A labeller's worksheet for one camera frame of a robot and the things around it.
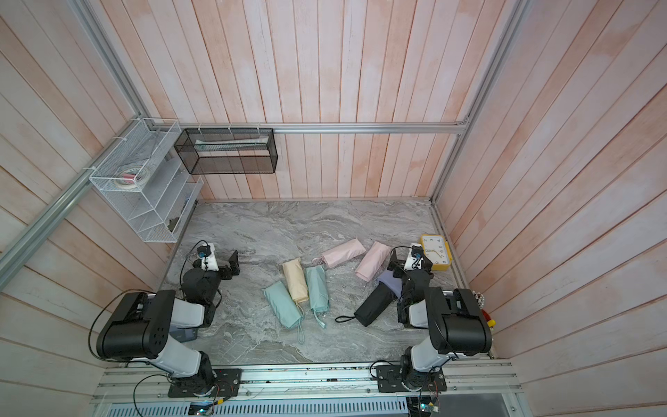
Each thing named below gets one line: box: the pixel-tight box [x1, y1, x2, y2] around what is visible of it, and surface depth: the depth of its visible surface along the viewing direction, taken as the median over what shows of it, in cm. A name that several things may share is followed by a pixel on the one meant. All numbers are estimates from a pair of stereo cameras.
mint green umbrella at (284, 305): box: [264, 280, 304, 329], surface depth 87 cm
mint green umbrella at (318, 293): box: [304, 264, 331, 329], surface depth 90 cm
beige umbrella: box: [281, 257, 310, 303], surface depth 94 cm
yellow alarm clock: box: [419, 233, 453, 272], surface depth 103 cm
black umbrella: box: [334, 281, 397, 327], surface depth 88 cm
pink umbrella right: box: [355, 241, 391, 283], surface depth 100 cm
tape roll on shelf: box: [113, 165, 151, 190], surface depth 75 cm
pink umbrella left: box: [311, 237, 367, 269], surface depth 100 cm
